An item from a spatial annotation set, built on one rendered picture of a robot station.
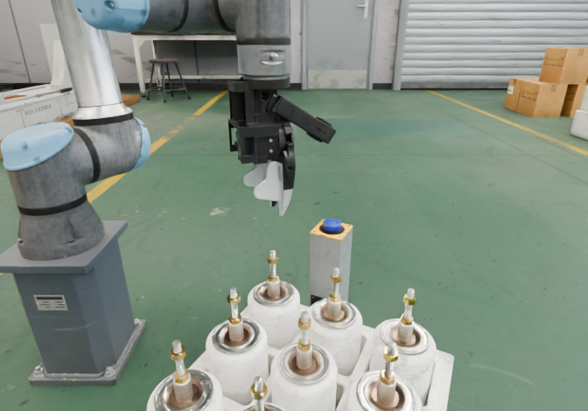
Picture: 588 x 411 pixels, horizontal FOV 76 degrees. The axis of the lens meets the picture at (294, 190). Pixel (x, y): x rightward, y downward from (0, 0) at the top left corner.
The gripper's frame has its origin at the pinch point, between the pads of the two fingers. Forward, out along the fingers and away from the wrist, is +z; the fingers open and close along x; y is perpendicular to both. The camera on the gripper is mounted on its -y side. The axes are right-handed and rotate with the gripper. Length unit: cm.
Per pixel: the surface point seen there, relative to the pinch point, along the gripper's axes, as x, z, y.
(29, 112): -264, 23, 90
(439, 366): 19.3, 25.5, -20.4
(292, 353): 14.0, 18.1, 3.8
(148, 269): -58, 43, 24
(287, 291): 0.2, 18.0, -0.9
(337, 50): -433, -10, -247
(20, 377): -26, 43, 52
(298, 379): 18.5, 18.1, 4.7
